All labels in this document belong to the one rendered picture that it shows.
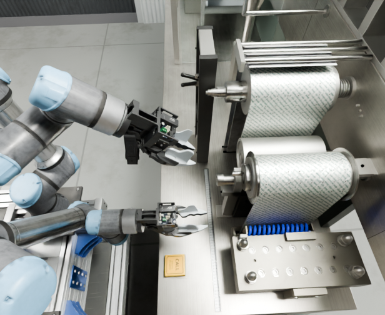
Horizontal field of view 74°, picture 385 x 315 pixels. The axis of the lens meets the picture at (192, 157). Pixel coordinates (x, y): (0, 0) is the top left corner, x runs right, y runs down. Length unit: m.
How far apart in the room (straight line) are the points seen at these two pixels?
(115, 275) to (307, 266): 1.14
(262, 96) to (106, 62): 2.69
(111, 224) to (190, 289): 0.36
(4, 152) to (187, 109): 0.96
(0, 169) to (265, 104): 0.63
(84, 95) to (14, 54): 3.38
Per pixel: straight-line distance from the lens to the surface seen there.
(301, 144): 0.87
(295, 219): 0.93
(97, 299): 1.76
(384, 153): 0.82
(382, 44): 0.93
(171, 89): 1.47
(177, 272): 0.97
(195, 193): 1.08
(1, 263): 0.61
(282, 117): 0.83
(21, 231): 0.77
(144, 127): 0.53
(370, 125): 0.86
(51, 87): 0.49
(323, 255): 0.97
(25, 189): 1.11
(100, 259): 1.80
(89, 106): 0.50
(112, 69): 3.17
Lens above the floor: 1.88
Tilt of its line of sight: 57 degrees down
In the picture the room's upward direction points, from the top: straight up
